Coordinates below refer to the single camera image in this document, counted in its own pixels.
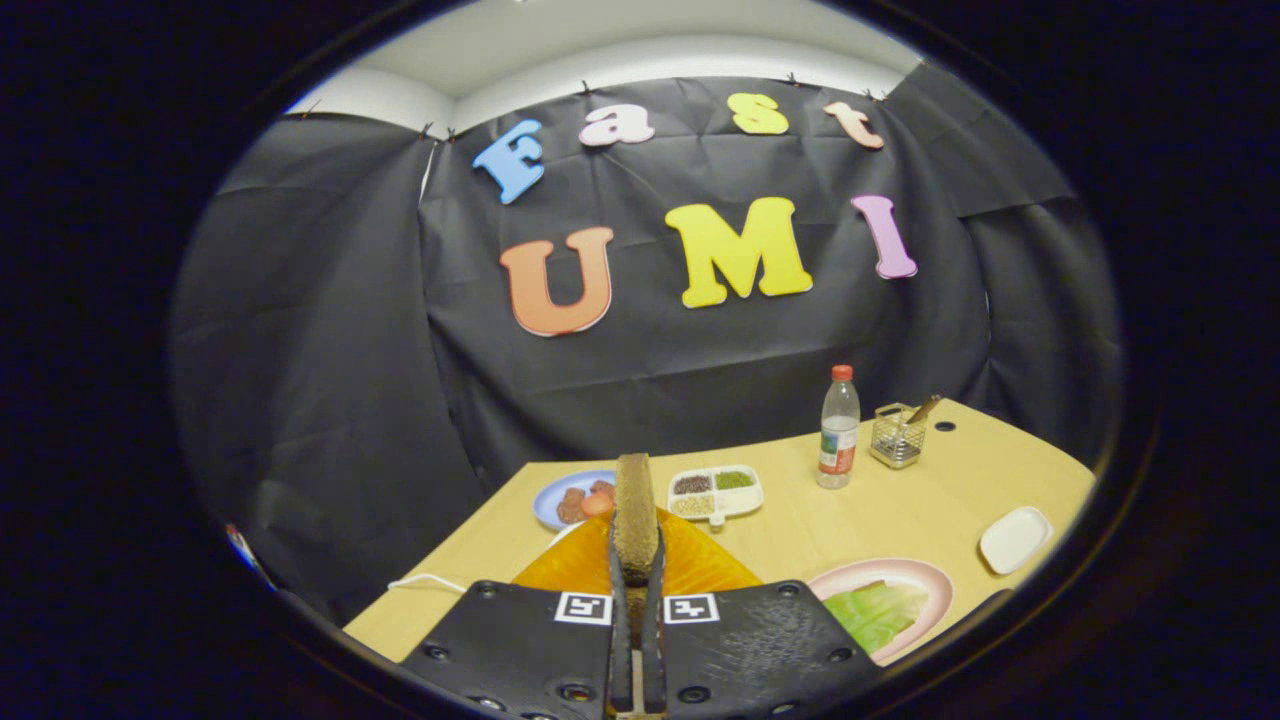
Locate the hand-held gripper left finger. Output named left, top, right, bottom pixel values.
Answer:
left=400, top=512, right=634, bottom=720

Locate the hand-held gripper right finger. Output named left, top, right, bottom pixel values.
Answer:
left=645, top=508, right=883, bottom=720

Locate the brown bread slice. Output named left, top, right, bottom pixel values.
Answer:
left=612, top=453, right=667, bottom=587

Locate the green lettuce leaf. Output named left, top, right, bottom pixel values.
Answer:
left=822, top=580, right=931, bottom=657

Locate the sliced red brown food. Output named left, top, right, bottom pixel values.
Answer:
left=556, top=480, right=617, bottom=526

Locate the blue plate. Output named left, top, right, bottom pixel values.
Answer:
left=532, top=470, right=619, bottom=532

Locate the white divided condiment tray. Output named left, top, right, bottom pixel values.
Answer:
left=667, top=465, right=765, bottom=527

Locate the clear water bottle red cap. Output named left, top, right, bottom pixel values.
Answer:
left=816, top=365, right=862, bottom=490

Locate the pink round plate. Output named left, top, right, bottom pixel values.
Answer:
left=808, top=558, right=955, bottom=667

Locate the white rectangular plate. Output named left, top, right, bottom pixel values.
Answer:
left=979, top=506, right=1054, bottom=576

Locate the white power cable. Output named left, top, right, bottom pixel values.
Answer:
left=387, top=572, right=469, bottom=597

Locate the metal wire utensil holder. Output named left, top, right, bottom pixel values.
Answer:
left=869, top=402, right=929, bottom=470

